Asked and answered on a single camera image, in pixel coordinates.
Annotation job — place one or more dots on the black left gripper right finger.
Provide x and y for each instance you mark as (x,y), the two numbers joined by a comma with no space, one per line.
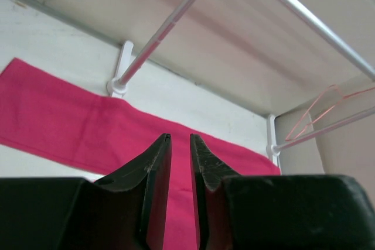
(315,211)

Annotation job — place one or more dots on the white clothes rack with rail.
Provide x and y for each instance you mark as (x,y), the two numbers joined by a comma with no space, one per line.
(253,53)

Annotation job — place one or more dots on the pink trousers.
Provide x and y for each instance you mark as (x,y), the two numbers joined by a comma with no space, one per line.
(56,120)

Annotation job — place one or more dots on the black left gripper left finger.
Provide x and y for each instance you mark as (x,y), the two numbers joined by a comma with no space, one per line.
(125,209)

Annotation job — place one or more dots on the pink wire hanger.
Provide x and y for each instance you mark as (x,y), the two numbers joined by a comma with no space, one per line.
(291,136)

